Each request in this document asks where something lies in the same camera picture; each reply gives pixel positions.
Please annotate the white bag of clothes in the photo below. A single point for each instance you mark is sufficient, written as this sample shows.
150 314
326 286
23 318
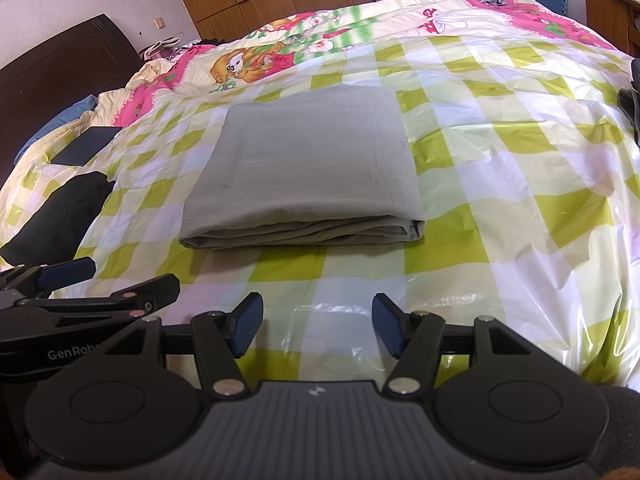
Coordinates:
160 49

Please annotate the cartoon printed quilt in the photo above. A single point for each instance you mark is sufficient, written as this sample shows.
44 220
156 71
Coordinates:
300 35

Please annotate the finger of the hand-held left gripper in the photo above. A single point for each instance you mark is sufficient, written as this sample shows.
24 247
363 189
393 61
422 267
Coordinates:
70 270
150 292

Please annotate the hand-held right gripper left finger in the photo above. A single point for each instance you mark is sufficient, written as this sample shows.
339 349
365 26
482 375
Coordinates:
247 322

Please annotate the black folded cloth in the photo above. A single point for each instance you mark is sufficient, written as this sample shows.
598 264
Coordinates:
60 215

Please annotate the blue cloth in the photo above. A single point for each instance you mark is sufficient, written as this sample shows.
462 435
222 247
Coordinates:
60 120

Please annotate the dark wooden headboard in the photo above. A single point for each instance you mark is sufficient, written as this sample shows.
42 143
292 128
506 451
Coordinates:
60 75

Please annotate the wall socket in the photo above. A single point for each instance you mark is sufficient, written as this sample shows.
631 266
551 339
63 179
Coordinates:
159 23

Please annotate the light grey pants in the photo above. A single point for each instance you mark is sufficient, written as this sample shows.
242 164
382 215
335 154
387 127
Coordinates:
305 170

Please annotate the wooden desk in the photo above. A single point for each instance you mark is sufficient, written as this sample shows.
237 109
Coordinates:
607 15

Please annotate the dark flat notebook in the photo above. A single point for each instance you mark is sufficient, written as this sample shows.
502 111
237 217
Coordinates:
87 146

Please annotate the folded dark grey pants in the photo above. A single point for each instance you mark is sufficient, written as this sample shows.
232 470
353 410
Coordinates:
631 105

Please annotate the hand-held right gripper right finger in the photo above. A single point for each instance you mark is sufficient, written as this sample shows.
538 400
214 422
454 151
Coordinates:
387 325

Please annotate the checkered plastic bed sheet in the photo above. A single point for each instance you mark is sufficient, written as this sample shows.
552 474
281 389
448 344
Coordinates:
500 160

